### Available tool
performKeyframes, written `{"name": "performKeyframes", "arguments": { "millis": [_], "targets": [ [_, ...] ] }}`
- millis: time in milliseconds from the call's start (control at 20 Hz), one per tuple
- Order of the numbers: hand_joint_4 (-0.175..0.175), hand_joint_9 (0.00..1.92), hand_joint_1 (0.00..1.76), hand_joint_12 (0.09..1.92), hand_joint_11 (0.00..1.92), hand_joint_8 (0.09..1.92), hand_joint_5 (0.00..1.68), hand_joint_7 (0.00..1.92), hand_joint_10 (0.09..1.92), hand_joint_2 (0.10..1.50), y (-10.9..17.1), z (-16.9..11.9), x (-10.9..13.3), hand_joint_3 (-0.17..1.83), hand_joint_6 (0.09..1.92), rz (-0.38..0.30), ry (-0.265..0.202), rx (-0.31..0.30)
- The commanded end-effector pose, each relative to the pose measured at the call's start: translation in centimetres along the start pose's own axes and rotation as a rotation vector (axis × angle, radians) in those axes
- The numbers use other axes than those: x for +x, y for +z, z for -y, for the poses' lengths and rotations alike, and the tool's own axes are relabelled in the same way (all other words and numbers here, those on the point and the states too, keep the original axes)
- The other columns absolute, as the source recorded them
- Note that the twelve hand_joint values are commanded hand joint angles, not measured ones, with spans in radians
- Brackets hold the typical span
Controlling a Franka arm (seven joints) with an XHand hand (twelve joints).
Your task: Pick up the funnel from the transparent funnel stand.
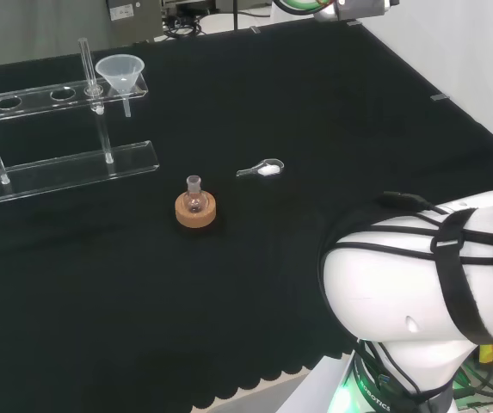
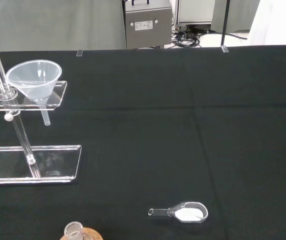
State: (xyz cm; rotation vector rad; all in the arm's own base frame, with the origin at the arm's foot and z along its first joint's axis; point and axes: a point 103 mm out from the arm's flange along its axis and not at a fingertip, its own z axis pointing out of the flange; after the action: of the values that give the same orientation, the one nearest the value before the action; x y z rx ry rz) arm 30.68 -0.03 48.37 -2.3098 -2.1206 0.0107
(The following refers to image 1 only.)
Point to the clear acrylic funnel stand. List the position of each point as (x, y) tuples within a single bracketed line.
[(78, 168)]

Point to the black tripod pole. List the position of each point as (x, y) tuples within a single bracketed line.
[(235, 15)]

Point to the grey metal cabinet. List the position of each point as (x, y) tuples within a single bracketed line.
[(143, 21)]

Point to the translucent plastic funnel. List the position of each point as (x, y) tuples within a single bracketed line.
[(119, 73)]

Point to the pale board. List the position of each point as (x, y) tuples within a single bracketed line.
[(323, 387)]

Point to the black bench cloth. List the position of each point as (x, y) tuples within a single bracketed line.
[(143, 301)]

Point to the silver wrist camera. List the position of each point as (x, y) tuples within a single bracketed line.
[(349, 9)]

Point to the round-bottom glass flask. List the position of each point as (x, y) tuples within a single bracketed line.
[(194, 201)]

